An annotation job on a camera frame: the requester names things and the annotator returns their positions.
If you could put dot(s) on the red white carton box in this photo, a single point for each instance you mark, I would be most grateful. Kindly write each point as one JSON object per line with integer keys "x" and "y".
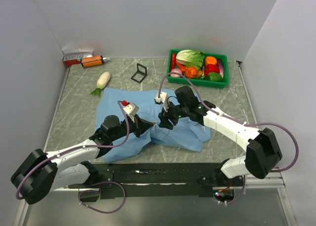
{"x": 74, "y": 58}

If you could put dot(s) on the red chili pepper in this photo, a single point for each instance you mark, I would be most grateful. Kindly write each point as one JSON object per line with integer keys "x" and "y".
{"x": 173, "y": 61}

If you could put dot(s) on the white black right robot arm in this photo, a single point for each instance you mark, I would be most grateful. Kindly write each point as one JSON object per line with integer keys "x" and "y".
{"x": 262, "y": 152}

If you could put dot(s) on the white daikon radish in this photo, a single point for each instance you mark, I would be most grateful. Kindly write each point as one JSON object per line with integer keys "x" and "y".
{"x": 101, "y": 84}

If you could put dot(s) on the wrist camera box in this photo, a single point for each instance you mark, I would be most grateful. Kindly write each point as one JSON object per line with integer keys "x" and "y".
{"x": 131, "y": 109}
{"x": 161, "y": 98}

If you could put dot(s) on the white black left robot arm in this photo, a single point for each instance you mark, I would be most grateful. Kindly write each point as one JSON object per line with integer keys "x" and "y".
{"x": 36, "y": 175}

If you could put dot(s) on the red bell pepper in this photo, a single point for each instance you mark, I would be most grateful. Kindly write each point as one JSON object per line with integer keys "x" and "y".
{"x": 211, "y": 68}

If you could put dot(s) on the green plastic crate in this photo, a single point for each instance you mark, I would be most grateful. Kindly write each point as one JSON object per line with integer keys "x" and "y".
{"x": 202, "y": 81}

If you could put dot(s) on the pink onion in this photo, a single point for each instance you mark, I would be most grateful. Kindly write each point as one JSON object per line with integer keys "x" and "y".
{"x": 176, "y": 72}

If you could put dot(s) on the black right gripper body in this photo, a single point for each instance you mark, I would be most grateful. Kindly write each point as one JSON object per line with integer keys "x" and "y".
{"x": 174, "y": 112}

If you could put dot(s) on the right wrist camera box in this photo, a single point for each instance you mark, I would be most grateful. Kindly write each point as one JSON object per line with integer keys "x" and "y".
{"x": 161, "y": 98}

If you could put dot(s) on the purple eggplant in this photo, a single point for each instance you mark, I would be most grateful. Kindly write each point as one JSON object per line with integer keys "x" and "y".
{"x": 220, "y": 65}

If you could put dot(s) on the orange carrot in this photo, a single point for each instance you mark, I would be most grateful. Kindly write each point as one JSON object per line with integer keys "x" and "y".
{"x": 181, "y": 67}

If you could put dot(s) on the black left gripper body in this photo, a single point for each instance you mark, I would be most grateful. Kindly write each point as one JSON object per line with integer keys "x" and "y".
{"x": 130, "y": 122}

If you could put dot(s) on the orange bumpy pumpkin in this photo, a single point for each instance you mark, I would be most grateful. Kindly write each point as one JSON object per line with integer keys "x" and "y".
{"x": 193, "y": 72}

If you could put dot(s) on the orange round fruit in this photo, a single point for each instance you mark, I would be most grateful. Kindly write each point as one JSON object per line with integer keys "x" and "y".
{"x": 210, "y": 60}

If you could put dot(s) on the orange cylindrical bottle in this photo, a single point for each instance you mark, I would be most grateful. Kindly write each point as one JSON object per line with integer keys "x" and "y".
{"x": 93, "y": 61}

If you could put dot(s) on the green white cabbage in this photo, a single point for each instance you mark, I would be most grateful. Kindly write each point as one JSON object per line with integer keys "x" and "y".
{"x": 191, "y": 58}

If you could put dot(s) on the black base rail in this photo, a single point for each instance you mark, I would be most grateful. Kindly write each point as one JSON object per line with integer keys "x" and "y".
{"x": 158, "y": 179}

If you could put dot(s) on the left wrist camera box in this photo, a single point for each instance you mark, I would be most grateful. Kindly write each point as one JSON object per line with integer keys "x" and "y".
{"x": 131, "y": 109}

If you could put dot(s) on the green bell pepper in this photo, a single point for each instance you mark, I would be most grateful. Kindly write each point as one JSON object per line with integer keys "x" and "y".
{"x": 215, "y": 77}

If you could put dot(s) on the light blue shirt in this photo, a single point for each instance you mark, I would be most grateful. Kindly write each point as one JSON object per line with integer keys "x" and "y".
{"x": 186, "y": 134}

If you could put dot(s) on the black square hinged frame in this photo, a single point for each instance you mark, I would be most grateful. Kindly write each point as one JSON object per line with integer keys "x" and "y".
{"x": 140, "y": 74}

